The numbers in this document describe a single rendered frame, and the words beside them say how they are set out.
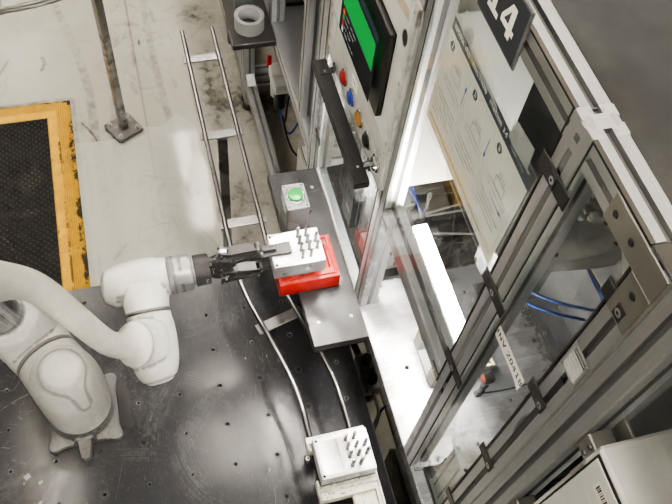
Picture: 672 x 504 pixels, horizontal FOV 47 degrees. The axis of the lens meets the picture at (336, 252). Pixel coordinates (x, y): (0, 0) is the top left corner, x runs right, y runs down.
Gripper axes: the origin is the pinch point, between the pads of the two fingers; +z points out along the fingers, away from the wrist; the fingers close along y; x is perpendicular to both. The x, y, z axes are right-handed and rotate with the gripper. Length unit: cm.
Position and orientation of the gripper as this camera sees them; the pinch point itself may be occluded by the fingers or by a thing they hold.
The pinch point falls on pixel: (277, 255)
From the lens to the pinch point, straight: 185.9
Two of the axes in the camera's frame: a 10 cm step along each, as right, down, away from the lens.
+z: 9.6, -1.8, 1.9
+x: -2.6, -8.3, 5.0
